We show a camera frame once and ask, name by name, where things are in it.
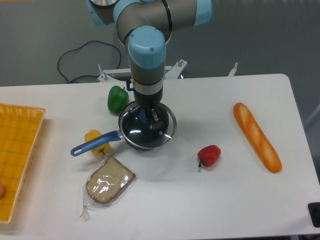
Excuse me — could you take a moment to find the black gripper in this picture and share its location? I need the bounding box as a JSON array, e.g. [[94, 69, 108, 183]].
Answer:
[[133, 90, 163, 130]]

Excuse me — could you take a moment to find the glass pot lid blue knob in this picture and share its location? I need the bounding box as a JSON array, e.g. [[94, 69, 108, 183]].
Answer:
[[118, 101, 177, 151]]

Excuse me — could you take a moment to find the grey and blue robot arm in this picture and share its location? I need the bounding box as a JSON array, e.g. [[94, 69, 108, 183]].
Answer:
[[86, 0, 213, 130]]

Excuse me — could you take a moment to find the green bell pepper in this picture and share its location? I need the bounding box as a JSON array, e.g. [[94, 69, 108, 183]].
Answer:
[[107, 85, 129, 114]]

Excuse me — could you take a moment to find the yellow bell pepper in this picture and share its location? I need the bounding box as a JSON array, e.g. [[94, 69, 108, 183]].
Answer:
[[84, 129, 111, 158]]

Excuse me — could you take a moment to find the red bell pepper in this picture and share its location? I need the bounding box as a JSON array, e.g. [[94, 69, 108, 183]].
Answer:
[[197, 145, 222, 168]]

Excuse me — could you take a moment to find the bread slice in plastic bag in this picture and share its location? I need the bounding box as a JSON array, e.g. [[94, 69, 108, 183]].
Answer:
[[80, 155, 136, 221]]

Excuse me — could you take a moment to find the orange baguette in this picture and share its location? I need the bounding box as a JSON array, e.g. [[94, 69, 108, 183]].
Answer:
[[233, 102, 282, 174]]

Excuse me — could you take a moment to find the yellow woven basket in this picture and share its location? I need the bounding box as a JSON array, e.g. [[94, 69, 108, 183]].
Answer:
[[0, 103, 46, 224]]

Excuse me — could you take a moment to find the black device at table corner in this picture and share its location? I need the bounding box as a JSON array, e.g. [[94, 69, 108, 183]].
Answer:
[[307, 202, 320, 228]]

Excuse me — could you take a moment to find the blue saucepan with handle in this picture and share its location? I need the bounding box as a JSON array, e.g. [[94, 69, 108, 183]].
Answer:
[[70, 100, 177, 157]]

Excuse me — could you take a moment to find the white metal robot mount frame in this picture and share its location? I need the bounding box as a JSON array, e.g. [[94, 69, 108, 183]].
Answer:
[[97, 59, 239, 83]]

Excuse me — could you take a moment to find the black cable on floor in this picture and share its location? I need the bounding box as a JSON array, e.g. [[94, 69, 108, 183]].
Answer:
[[57, 40, 122, 84]]

